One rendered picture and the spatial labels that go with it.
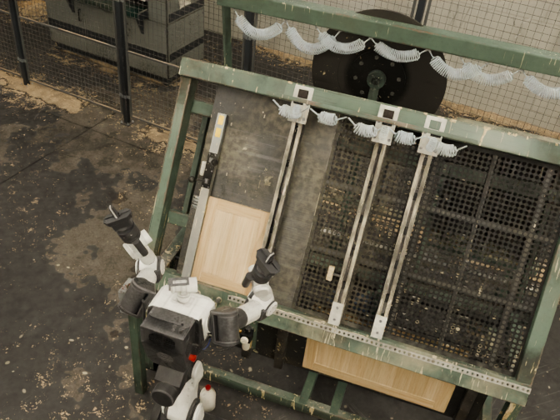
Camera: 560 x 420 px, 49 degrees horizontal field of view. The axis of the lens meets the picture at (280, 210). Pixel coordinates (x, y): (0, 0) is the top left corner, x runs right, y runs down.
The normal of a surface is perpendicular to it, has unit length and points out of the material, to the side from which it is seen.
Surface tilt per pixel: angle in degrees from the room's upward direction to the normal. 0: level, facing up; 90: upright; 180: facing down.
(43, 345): 0
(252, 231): 60
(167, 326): 0
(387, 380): 90
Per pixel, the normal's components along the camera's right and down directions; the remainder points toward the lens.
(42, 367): 0.09, -0.79
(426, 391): -0.32, 0.56
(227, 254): -0.23, 0.09
